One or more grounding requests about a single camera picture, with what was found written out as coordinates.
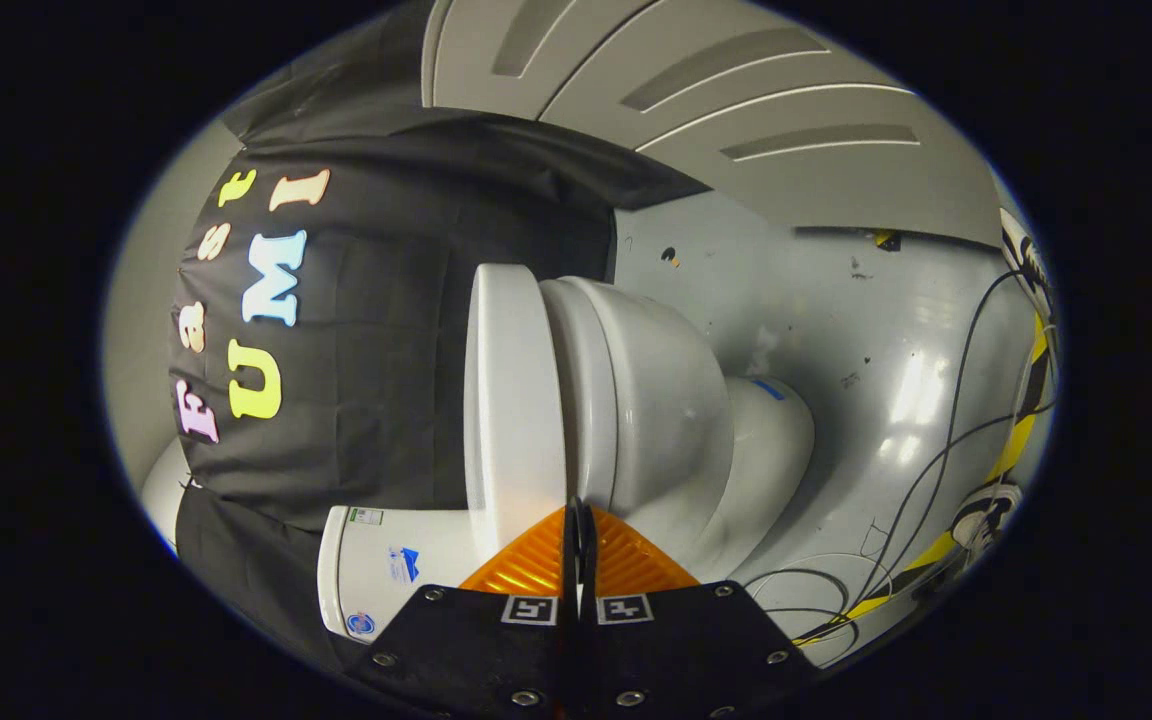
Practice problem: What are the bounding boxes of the black floor cables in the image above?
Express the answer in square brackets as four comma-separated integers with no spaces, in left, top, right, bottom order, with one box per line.
[744,265,1057,651]

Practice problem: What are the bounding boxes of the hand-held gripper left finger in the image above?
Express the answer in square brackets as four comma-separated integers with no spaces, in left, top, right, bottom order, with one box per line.
[351,500,582,720]

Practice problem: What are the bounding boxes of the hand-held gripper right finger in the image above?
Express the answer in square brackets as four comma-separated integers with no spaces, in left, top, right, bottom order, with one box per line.
[578,500,822,720]

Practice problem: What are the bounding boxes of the white ceramic toilet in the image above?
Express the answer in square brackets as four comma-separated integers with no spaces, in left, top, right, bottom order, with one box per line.
[316,275,817,644]

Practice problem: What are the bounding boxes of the white toilet lid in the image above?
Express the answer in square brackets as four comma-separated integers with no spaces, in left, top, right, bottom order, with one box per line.
[463,263,570,563]

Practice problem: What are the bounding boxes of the white toilet seat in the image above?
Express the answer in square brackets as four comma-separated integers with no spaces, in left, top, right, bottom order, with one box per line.
[539,278,627,509]

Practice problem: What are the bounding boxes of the black backdrop cloth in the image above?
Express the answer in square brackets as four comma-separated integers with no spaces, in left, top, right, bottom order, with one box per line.
[168,5,707,681]

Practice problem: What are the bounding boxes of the grey cabinet with white top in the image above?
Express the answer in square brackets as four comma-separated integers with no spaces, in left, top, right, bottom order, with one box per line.
[421,0,999,247]

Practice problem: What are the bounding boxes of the yellow and black floor tape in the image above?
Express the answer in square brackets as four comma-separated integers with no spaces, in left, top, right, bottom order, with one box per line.
[794,308,1052,646]

